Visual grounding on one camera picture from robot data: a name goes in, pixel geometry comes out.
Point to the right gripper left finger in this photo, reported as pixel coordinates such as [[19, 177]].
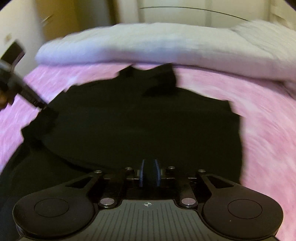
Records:
[[144, 173]]

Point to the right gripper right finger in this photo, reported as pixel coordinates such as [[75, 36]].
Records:
[[155, 173]]

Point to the black garment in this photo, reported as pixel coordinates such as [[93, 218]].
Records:
[[115, 123]]

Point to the person's left hand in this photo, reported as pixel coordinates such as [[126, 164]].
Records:
[[6, 98]]

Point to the white wardrobe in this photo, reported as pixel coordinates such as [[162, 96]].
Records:
[[214, 13]]

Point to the pink floral bed blanket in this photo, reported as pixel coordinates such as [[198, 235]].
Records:
[[268, 123]]

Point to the folded light striped quilt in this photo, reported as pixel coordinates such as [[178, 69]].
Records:
[[256, 49]]

